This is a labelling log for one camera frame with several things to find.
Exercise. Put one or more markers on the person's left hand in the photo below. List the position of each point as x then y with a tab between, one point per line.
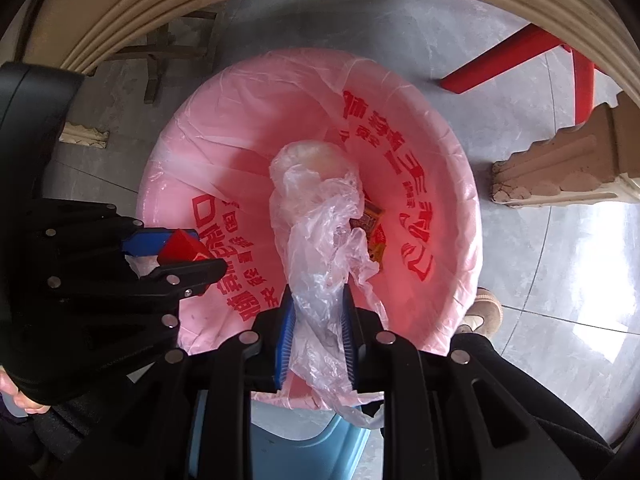
22	402

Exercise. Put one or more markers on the light blue plastic bin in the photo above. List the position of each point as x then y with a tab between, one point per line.
300	440

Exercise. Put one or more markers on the clear plastic bag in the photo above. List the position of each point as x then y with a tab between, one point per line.
315	240

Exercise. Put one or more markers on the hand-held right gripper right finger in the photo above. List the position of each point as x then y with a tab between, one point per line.
348	340

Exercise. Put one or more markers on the pink plastic bin liner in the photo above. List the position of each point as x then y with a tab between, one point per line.
210	160

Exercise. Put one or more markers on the small red box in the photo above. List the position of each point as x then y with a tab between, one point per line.
182	247

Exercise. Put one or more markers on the person's beige shoe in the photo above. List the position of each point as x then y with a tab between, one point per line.
482	312

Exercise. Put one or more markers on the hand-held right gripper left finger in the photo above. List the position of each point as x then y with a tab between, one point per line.
282	340

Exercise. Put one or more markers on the red yellow snack box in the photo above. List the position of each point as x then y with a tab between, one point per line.
372	225

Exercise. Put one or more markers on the red plastic chair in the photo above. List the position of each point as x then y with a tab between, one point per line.
500	60

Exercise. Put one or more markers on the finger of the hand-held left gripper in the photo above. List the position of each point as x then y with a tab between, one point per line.
190	271
145	241

